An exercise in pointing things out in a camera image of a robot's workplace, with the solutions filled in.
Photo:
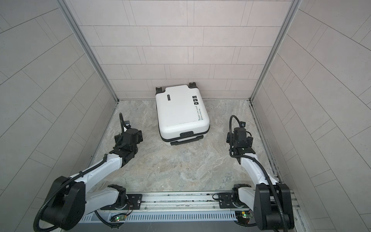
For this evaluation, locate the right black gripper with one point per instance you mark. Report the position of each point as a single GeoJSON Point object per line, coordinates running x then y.
{"type": "Point", "coordinates": [233, 136]}

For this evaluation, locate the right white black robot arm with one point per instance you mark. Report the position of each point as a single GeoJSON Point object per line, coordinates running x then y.
{"type": "Point", "coordinates": [261, 188]}

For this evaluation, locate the left green circuit board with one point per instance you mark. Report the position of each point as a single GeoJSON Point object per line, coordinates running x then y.
{"type": "Point", "coordinates": [118, 218]}

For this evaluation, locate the right aluminium corner post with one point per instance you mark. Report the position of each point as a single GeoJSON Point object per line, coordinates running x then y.
{"type": "Point", "coordinates": [278, 41]}

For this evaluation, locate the left aluminium corner post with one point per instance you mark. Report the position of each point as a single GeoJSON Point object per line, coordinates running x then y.
{"type": "Point", "coordinates": [83, 42]}

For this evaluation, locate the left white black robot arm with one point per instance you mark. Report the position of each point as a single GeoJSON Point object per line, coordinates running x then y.
{"type": "Point", "coordinates": [51, 217]}

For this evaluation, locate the aluminium mounting rail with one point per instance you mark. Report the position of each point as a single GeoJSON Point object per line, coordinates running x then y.
{"type": "Point", "coordinates": [176, 201]}

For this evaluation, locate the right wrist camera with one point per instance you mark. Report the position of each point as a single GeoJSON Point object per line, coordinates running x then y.
{"type": "Point", "coordinates": [242, 124]}

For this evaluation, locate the right green circuit board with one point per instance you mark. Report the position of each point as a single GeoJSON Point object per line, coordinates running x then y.
{"type": "Point", "coordinates": [244, 217]}

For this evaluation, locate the white black-lined carry-on suitcase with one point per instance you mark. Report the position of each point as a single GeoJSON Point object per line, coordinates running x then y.
{"type": "Point", "coordinates": [181, 113]}

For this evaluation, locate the aluminium corner post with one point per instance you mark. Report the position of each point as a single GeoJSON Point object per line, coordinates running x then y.
{"type": "Point", "coordinates": [278, 41]}
{"type": "Point", "coordinates": [83, 42]}

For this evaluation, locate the green circuit board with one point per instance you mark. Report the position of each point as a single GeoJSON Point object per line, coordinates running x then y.
{"type": "Point", "coordinates": [244, 217]}
{"type": "Point", "coordinates": [118, 218]}

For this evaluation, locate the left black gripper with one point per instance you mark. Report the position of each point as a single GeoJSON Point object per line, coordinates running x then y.
{"type": "Point", "coordinates": [139, 137]}

